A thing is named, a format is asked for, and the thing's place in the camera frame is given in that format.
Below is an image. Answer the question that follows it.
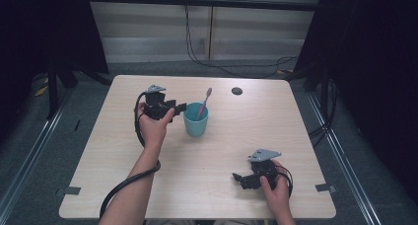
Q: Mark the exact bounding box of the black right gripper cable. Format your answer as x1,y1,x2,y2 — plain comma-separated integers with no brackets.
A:
273,165,295,198

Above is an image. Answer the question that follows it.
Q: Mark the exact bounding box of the black metal stand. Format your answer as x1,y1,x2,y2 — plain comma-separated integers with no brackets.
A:
46,58,79,120
304,61,332,120

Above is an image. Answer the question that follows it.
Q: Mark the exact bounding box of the bundle of black floor cables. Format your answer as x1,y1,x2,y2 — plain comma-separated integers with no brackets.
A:
308,80,340,149

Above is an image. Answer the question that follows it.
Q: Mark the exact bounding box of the grey tape piece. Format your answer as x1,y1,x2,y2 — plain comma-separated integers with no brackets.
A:
314,183,337,193
63,186,82,196

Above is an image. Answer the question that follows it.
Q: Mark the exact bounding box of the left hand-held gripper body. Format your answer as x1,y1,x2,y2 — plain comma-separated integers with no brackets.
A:
142,84,178,121

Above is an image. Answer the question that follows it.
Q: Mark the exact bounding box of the metal floor rail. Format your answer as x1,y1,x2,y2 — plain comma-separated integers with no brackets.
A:
307,92,383,225
0,88,74,217

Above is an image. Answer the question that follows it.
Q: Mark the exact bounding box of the teal plastic cup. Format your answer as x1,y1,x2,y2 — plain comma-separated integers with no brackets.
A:
182,102,210,138

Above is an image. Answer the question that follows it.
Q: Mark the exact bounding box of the person's left hand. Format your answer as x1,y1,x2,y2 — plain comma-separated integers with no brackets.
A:
135,101,176,151

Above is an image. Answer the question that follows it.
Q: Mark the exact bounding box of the black curtain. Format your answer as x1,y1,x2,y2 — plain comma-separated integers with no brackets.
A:
0,0,109,144
291,0,418,204

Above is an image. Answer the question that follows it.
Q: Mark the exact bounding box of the person's right hand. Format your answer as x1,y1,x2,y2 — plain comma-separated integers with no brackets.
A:
258,158,293,217

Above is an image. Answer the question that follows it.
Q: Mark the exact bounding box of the black horizontal bar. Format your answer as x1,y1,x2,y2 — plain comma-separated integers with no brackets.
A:
86,0,320,13

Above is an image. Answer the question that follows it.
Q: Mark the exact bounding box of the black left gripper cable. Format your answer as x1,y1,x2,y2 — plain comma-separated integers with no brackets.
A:
99,91,163,220

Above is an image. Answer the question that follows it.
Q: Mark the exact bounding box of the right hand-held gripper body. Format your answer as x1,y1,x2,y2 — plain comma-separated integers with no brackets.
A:
246,148,283,190

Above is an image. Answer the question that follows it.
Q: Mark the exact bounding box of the pink toothbrush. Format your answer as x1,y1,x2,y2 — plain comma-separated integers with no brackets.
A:
195,87,213,121

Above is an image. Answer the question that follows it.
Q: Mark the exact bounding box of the black wall cable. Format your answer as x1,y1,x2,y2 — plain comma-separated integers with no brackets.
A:
183,4,299,80

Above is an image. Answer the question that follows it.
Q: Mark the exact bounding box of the yellow floor tape piece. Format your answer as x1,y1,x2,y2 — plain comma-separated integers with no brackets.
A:
34,85,49,98

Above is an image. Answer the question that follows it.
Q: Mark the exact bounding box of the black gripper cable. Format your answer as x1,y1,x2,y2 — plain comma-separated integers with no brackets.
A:
273,165,295,198
99,91,163,220

